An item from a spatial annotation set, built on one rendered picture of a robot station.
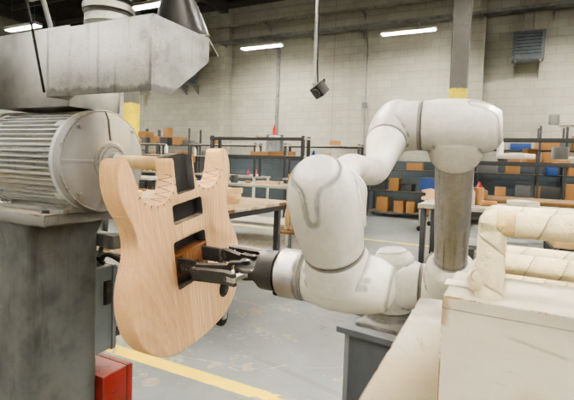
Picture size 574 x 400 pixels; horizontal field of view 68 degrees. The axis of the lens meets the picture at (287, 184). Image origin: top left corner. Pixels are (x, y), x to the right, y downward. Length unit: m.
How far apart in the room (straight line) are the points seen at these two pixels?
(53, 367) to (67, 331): 0.09
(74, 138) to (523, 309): 0.93
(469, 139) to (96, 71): 0.85
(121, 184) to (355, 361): 1.09
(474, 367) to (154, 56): 0.71
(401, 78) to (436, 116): 11.13
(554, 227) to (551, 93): 11.38
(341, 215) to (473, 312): 0.21
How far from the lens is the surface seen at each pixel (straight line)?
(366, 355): 1.57
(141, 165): 1.05
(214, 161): 0.99
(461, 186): 1.23
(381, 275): 0.71
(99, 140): 1.13
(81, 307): 1.36
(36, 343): 1.31
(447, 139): 1.12
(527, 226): 0.57
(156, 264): 0.84
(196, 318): 0.97
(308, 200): 0.60
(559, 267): 0.75
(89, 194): 1.12
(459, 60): 7.84
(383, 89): 12.29
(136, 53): 0.88
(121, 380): 1.52
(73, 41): 1.02
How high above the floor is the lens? 1.26
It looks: 3 degrees down
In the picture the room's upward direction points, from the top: 2 degrees clockwise
